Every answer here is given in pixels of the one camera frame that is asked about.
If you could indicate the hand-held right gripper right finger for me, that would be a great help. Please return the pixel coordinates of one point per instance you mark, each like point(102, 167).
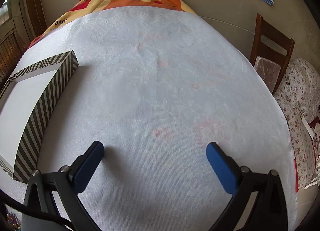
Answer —
point(221, 168)

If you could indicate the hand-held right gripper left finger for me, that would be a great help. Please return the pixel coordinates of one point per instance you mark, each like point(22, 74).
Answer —
point(88, 166)

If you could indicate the striped cardboard box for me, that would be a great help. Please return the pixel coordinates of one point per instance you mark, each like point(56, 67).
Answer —
point(45, 111)

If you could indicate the white embossed tablecloth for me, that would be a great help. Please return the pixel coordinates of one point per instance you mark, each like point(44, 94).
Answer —
point(162, 96)

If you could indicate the red and white cushion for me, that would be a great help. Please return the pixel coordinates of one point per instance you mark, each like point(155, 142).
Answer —
point(315, 126)

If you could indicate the plastic wrapped seat cushion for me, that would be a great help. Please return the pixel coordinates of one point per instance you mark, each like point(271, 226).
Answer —
point(267, 70)

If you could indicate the floral bedding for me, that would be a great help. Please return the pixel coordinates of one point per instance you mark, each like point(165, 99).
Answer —
point(297, 90)

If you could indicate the brown wooden chair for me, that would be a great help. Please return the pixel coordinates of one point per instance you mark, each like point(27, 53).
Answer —
point(272, 38)

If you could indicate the wooden slatted door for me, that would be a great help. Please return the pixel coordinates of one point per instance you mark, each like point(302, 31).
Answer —
point(32, 8)

